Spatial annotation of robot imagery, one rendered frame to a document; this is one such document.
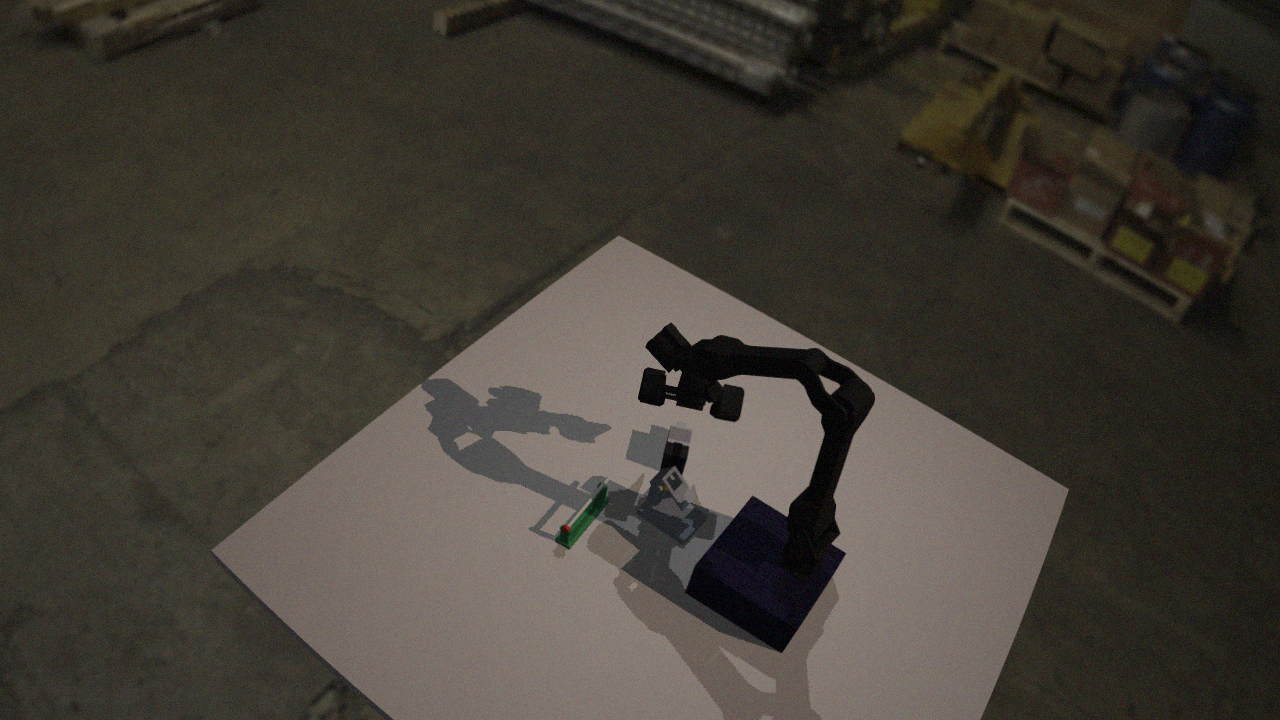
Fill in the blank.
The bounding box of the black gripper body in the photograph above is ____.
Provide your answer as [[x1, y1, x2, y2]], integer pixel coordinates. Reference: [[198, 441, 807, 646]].
[[637, 366, 744, 423]]

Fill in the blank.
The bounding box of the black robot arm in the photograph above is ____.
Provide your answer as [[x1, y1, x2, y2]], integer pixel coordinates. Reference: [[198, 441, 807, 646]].
[[645, 323, 876, 583]]

